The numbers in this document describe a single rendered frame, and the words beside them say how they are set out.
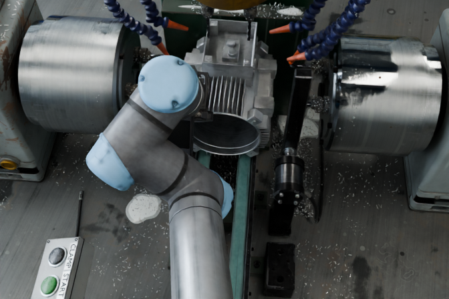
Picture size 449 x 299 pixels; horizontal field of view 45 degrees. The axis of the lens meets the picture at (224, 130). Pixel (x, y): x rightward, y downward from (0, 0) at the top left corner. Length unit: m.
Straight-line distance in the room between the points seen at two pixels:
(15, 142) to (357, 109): 0.72
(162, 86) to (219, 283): 0.26
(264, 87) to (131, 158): 0.47
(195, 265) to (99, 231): 0.63
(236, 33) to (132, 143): 0.50
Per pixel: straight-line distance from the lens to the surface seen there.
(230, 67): 1.06
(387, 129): 1.08
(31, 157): 1.30
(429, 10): 1.76
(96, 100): 1.08
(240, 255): 1.10
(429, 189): 1.27
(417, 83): 1.08
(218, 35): 1.15
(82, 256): 0.98
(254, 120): 1.06
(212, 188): 0.78
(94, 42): 1.10
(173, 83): 0.70
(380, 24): 1.67
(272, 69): 1.14
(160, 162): 0.74
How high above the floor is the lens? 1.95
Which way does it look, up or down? 57 degrees down
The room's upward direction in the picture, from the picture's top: straight up
